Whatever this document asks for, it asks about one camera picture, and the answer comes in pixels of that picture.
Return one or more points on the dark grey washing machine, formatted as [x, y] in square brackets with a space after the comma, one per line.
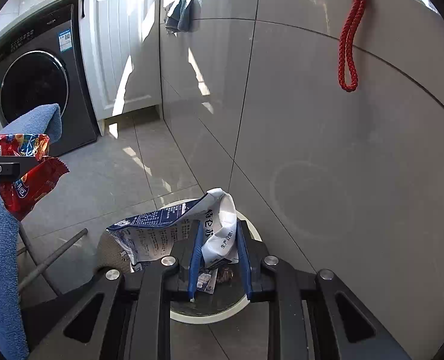
[40, 63]

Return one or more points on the brown snack bag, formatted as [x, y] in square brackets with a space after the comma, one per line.
[224, 275]

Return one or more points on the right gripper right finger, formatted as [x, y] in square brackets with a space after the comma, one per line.
[311, 316]

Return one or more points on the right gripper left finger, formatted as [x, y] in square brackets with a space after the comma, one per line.
[116, 316]

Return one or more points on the blue cloth on sill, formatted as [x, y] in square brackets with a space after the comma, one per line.
[179, 16]

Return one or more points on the white blue milk carton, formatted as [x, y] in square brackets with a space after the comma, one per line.
[151, 236]

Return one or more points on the red snack bag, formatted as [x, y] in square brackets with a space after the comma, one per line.
[20, 196]

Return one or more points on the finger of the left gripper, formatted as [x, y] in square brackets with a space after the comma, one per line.
[13, 168]

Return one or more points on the blue terry towel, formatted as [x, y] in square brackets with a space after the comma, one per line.
[13, 344]

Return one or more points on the white cabinet door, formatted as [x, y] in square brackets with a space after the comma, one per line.
[119, 41]

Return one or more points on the round white trash bin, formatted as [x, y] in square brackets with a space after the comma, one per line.
[210, 269]

